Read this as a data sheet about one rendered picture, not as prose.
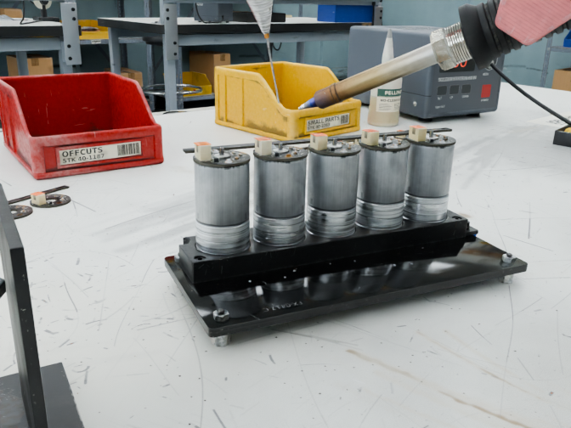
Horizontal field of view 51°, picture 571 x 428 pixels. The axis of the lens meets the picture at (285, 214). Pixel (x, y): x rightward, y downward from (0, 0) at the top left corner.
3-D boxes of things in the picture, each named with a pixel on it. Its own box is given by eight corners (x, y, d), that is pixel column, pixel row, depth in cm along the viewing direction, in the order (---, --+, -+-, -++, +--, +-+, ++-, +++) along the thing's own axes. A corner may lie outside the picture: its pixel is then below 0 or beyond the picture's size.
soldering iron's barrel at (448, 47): (319, 121, 25) (472, 61, 22) (304, 86, 25) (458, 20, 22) (328, 115, 26) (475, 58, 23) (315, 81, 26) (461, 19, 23)
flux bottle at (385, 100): (389, 128, 63) (398, 29, 60) (361, 123, 65) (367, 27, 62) (404, 123, 66) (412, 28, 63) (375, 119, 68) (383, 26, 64)
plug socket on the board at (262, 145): (277, 154, 27) (277, 139, 27) (259, 155, 27) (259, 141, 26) (269, 150, 28) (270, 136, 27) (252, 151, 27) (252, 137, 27)
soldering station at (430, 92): (499, 117, 71) (511, 32, 68) (424, 125, 65) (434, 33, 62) (412, 98, 83) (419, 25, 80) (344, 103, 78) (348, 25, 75)
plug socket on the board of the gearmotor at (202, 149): (217, 160, 26) (217, 144, 26) (198, 161, 25) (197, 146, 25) (211, 155, 26) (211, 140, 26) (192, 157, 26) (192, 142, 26)
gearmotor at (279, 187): (312, 258, 29) (316, 153, 27) (264, 267, 28) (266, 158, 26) (291, 240, 31) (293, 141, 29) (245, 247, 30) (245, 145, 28)
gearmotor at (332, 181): (363, 250, 30) (370, 149, 28) (319, 257, 29) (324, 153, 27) (338, 233, 32) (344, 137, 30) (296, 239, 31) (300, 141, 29)
